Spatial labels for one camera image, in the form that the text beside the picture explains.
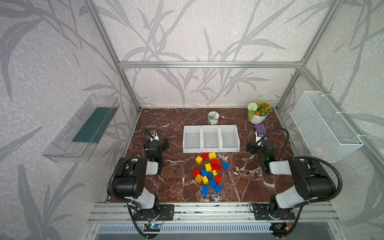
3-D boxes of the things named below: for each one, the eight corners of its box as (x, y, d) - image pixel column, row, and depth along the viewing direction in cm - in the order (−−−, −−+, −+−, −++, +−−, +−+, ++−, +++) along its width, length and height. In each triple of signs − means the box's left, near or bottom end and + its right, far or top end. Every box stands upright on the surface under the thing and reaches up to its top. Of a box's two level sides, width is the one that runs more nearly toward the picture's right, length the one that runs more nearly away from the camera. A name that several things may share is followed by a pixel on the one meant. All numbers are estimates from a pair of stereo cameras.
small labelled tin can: (208, 127, 111) (208, 119, 104) (207, 118, 116) (208, 110, 110) (218, 127, 111) (219, 119, 104) (217, 118, 116) (218, 110, 110)
